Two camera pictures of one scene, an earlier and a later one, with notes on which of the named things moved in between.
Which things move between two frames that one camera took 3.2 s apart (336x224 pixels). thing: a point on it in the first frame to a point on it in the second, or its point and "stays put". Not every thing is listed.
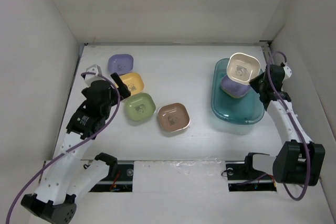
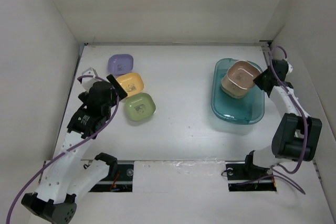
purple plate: (121, 64) stays put
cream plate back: (242, 68) to (233, 90)
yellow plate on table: (134, 81) stays put
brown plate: (174, 117) to (242, 74)
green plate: (139, 106) stays put
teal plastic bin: (247, 109) stays put
